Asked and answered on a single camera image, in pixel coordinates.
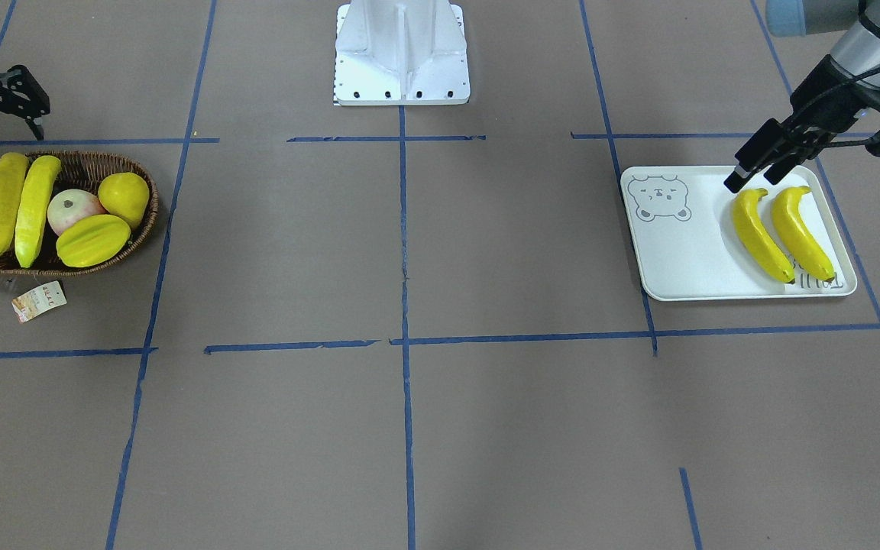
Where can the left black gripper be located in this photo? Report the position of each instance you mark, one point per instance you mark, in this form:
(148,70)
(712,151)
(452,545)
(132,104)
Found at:
(827,98)

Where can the yellow banana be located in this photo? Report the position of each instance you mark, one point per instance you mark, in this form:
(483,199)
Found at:
(13,170)
(755,238)
(795,234)
(32,214)

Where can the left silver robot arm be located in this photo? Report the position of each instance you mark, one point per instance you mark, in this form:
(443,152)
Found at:
(859,22)

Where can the woven brown basket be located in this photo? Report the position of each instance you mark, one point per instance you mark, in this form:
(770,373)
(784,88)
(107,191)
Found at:
(85,171)

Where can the white rectangular tray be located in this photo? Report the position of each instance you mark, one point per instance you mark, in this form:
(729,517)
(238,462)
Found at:
(687,246)

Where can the pink white apple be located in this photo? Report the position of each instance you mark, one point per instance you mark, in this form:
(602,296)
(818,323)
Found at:
(69,207)

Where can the yellow orange mango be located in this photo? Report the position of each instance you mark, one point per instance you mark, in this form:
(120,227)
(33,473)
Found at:
(126,195)

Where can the yellow starfruit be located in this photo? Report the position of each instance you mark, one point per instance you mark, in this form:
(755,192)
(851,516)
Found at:
(92,240)

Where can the small paper tag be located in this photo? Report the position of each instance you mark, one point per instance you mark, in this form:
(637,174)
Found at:
(39,300)

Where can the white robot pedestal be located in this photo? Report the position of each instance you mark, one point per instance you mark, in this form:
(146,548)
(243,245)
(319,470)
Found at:
(401,53)

